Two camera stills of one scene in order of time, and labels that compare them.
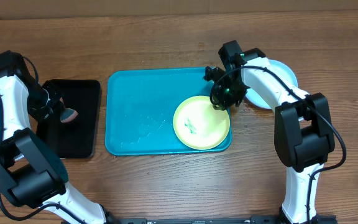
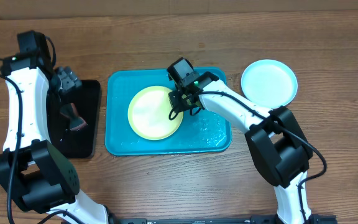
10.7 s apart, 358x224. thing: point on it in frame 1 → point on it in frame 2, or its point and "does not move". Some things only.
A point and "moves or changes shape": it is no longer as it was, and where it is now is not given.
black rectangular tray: (78, 138) does not move
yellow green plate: (199, 126) → (148, 114)
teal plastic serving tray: (140, 106) does not move
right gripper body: (232, 93) → (178, 104)
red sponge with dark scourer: (67, 114) moves or changes shape
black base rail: (255, 219) does not move
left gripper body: (39, 99) → (64, 81)
